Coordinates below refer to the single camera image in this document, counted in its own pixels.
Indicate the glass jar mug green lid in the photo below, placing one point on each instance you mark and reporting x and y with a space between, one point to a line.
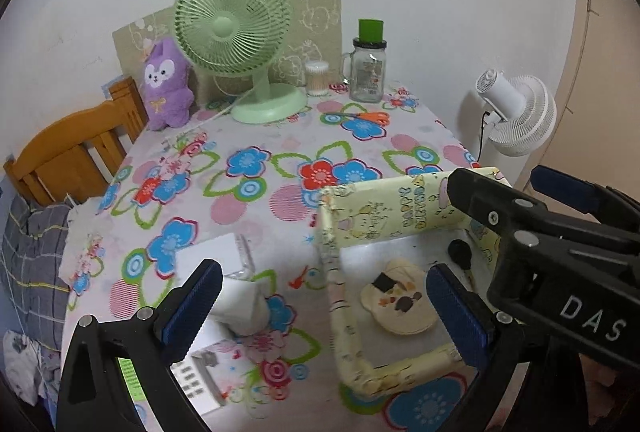
365 76

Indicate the wooden headboard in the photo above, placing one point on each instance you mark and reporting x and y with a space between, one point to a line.
65 136

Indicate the purple plush toy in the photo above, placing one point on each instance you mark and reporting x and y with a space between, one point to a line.
162 76

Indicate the green perforated frog gadget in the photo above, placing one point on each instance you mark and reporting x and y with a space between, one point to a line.
127 377

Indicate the grey plaid bedding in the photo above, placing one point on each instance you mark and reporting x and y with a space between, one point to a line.
30 252

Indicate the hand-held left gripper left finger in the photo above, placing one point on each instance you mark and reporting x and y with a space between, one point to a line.
187 312

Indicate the green desk fan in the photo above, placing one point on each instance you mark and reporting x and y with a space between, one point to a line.
232 21

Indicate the floral tablecloth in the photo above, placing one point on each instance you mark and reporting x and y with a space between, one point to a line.
280 212

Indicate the white clip fan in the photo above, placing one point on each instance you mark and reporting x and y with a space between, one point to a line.
525 111

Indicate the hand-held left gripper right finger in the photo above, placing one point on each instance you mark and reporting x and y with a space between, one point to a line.
457 312

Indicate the beige patterned board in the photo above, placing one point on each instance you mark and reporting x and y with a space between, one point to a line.
320 11

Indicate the cotton swab container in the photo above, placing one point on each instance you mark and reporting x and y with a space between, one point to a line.
317 79

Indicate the cream bear shaped pouch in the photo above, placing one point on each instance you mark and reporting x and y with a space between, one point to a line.
400 317

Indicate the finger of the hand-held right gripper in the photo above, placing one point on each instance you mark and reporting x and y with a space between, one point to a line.
565 189
480 197

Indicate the yellow cartoon storage box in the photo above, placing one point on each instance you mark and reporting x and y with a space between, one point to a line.
380 212

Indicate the clear plastic box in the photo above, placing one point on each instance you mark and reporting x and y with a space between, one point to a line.
210 254

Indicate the white power adapter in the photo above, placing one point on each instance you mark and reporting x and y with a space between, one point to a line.
240 302

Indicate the white patterned cloth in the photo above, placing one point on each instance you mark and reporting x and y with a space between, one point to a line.
20 362

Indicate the black key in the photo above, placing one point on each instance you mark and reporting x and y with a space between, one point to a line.
460 254

